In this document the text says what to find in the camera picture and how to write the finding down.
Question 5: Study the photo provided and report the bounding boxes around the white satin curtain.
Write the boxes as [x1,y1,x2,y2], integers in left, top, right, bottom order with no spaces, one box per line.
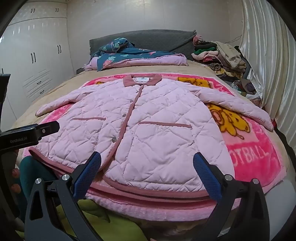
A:
[238,0,296,139]

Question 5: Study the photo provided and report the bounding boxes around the pile of clothes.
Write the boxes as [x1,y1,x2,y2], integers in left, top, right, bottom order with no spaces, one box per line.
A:
[191,35,262,107]

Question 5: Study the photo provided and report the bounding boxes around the yellow-green cloth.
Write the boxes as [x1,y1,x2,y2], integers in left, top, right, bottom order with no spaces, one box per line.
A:
[55,197,153,241]

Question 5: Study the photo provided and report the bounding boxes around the pink quilted jacket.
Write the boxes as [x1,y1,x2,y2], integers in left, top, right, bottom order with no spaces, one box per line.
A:
[35,74,274,193]

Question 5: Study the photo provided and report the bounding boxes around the grey headboard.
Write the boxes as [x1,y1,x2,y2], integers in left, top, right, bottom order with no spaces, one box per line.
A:
[89,30,197,58]

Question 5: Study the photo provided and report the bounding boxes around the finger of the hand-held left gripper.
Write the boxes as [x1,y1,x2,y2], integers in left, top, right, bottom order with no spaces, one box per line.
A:
[38,122,60,137]

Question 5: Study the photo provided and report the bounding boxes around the folded floral quilt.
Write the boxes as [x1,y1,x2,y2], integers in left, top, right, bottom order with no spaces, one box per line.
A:
[83,37,188,72]

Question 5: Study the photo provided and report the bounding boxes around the white wardrobe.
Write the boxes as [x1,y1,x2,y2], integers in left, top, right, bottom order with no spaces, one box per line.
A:
[0,0,77,130]

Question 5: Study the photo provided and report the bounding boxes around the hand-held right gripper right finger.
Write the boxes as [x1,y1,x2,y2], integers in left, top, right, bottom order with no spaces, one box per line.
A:
[193,152,271,241]

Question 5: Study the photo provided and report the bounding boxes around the person's left hand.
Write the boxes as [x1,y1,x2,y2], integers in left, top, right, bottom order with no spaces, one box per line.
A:
[10,149,21,193]

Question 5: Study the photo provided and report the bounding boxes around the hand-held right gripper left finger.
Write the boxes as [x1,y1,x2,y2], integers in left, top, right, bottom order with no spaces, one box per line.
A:
[24,151,102,241]

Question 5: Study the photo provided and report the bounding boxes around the pink printed blanket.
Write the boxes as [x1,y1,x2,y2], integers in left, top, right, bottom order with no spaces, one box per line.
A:
[22,73,287,220]

